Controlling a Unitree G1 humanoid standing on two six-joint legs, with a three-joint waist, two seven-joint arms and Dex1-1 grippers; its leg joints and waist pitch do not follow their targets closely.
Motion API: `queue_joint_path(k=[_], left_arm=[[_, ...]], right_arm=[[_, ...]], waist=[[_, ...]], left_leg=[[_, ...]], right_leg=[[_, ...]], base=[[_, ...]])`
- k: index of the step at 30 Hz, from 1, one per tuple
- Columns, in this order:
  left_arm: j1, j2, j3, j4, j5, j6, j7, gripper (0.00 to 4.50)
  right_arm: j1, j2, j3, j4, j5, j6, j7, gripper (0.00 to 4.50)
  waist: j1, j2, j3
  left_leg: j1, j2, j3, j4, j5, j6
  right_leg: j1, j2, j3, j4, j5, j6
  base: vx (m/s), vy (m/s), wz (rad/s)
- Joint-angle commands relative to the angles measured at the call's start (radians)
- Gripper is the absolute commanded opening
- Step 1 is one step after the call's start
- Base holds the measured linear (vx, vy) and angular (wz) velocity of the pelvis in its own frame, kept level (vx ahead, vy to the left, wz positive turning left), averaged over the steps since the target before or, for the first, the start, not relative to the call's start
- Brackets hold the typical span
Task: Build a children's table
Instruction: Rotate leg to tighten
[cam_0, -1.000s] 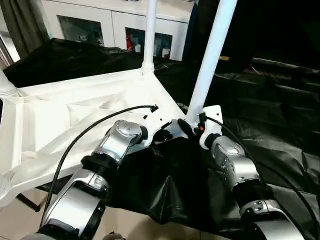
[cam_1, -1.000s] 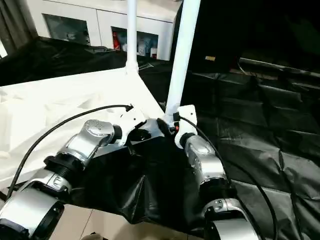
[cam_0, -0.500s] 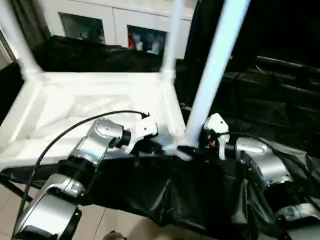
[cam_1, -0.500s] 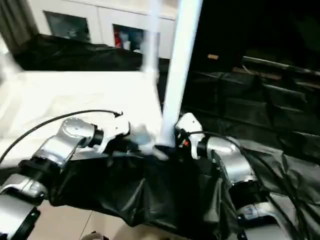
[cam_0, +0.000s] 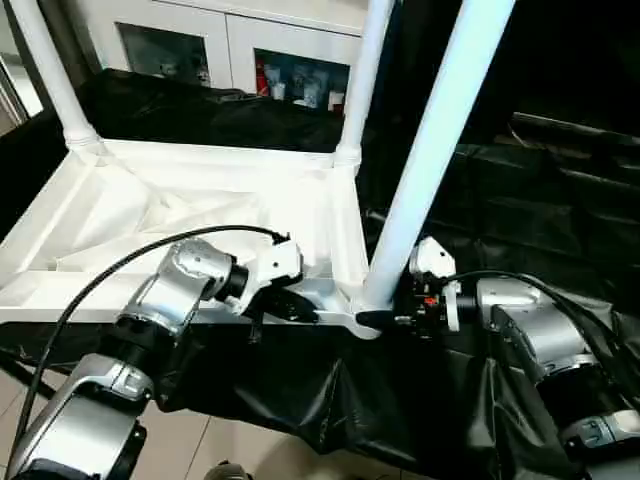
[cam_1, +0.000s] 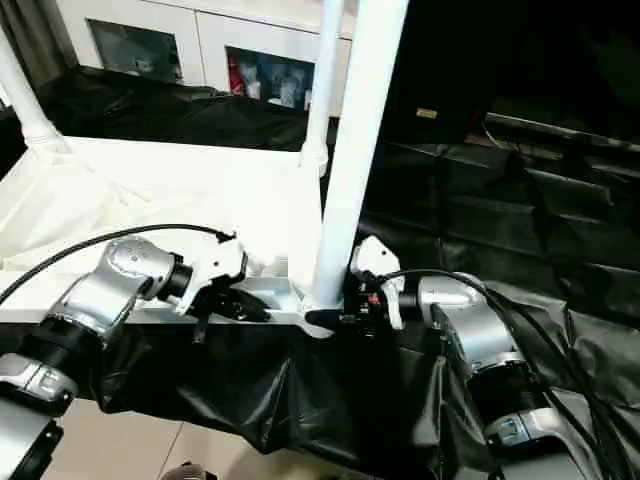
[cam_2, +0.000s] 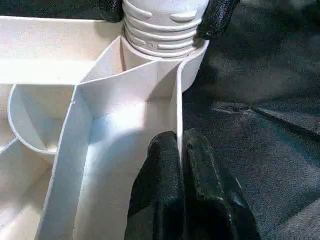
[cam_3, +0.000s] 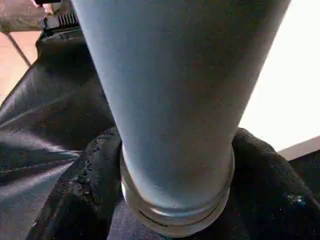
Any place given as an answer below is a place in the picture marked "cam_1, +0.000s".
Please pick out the white blue carton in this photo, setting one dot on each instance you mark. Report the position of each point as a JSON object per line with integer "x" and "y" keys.
{"x": 288, "y": 87}

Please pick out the small white jar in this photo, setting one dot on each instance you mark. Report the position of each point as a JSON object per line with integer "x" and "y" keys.
{"x": 254, "y": 90}

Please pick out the white plastic table leg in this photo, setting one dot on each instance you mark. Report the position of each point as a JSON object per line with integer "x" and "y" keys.
{"x": 20, "y": 90}
{"x": 360, "y": 100}
{"x": 325, "y": 75}

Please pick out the grey curtain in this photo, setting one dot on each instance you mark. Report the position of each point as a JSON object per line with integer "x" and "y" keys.
{"x": 30, "y": 40}

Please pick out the black left robot foot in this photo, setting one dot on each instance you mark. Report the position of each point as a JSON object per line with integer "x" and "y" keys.
{"x": 192, "y": 472}

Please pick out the small tan label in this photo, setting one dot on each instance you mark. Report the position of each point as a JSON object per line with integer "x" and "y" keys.
{"x": 426, "y": 113}

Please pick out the white plastic table top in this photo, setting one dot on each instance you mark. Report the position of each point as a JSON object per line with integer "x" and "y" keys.
{"x": 150, "y": 185}

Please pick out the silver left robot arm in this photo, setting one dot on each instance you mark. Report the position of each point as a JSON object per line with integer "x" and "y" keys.
{"x": 100, "y": 295}

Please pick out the black metal rod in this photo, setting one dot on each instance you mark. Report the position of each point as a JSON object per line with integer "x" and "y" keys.
{"x": 560, "y": 127}

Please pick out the white glass-door cabinet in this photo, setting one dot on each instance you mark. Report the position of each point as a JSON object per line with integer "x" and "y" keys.
{"x": 210, "y": 25}

